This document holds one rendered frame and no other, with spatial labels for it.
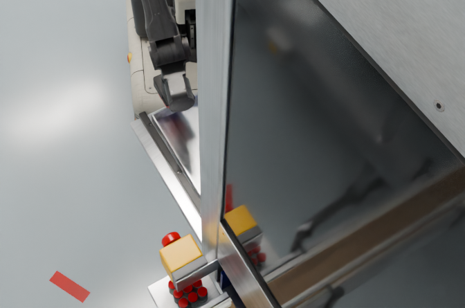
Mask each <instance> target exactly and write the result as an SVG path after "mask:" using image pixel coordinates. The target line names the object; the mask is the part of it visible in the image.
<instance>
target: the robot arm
mask: <svg viewBox="0 0 465 308"><path fill-rule="evenodd" d="M142 2H143V8H144V12H145V29H146V32H147V36H148V39H149V45H150V46H148V50H149V56H150V58H151V61H152V64H153V67H154V70H155V71H156V70H161V74H160V75H157V76H155V77H154V78H153V81H154V87H155V89H156V90H157V92H158V95H159V96H160V98H161V100H162V101H163V103H164V105H165V106H166V107H167V108H169V109H171V111H186V110H188V109H190V108H191V107H193V106H194V104H195V96H194V94H193V93H192V89H191V86H190V81H189V79H188V78H187V77H186V63H187V62H190V58H189V57H190V56H192V54H191V51H190V46H189V43H188V38H187V37H185V38H184V37H182V38H181V36H180V33H179V29H178V27H177V26H176V21H175V18H174V17H173V15H172V13H171V12H170V9H169V7H168V5H167V2H166V0H142Z"/></svg>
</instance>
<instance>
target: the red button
mask: <svg viewBox="0 0 465 308"><path fill-rule="evenodd" d="M178 239H181V236H180V235H179V233H178V232H171V233H168V234H167V235H166V236H164V238H163V239H162V242H161V244H162V245H163V247H165V246H167V245H169V244H171V243H173V242H175V241H176V240H178Z"/></svg>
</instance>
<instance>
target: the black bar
mask: <svg viewBox="0 0 465 308"><path fill-rule="evenodd" d="M139 118H140V119H141V121H142V123H143V124H144V126H145V128H146V129H147V131H148V132H149V135H150V136H151V137H152V139H153V141H154V142H155V144H156V146H157V147H158V149H159V150H160V152H161V154H162V155H163V157H164V159H165V160H166V162H167V164H168V165H169V167H170V168H171V170H172V171H173V173H174V175H175V177H176V178H177V180H178V181H179V183H180V184H181V187H182V188H183V189H184V191H185V193H186V195H187V196H188V198H189V199H190V201H191V202H192V205H193V206H194V208H195V209H196V211H197V212H198V214H199V216H200V218H201V200H200V198H199V197H198V196H197V194H196V192H195V191H194V189H193V187H192V186H191V185H190V182H189V181H188V180H187V178H186V176H185V175H184V173H183V171H182V170H181V168H180V167H179V165H178V163H177V162H176V160H175V159H174V157H173V156H172V154H171V152H170V151H169V149H168V148H167V145H166V144H165V143H164V141H163V139H162V138H161V136H160V134H159V133H158V132H157V130H156V128H155V126H154V125H153V123H152V122H151V120H150V119H149V117H148V115H147V114H146V112H145V111H144V112H141V113H139Z"/></svg>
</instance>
